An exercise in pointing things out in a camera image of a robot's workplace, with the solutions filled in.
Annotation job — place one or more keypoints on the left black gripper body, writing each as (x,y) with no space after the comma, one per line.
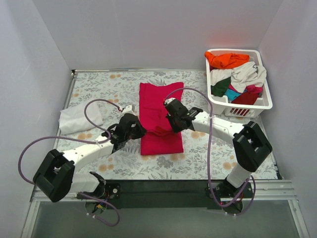
(138,128)

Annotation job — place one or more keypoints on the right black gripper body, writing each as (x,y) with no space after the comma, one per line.
(172,120)

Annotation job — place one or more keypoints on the magenta t shirt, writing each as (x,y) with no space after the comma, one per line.
(159,139)

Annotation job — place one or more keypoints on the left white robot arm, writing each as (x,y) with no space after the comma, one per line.
(58,174)

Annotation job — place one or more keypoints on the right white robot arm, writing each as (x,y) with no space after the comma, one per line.
(249,141)

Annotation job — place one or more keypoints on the dark green t shirt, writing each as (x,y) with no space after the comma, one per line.
(221,87)

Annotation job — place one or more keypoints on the teal t shirt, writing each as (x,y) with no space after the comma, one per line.
(231,94)

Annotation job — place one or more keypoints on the folded white t shirt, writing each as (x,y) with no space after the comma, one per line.
(73,119)

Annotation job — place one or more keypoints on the dark red t shirt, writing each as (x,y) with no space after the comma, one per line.
(246,98)

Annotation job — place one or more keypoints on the orange t shirt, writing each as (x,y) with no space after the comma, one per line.
(226,61)

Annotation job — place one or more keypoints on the pink garment in basket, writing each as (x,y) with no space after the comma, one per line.
(254,89)

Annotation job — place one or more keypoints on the white grey t shirt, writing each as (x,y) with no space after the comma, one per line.
(240,77)

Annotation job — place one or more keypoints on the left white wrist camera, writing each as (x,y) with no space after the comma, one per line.
(127,110)

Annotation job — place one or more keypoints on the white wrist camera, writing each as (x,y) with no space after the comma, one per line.
(167,101)
(127,110)

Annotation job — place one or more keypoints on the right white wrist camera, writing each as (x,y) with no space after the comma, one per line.
(167,101)

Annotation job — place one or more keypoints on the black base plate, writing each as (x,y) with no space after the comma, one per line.
(158,194)

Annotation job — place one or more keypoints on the aluminium frame rail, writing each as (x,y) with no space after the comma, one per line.
(170,209)

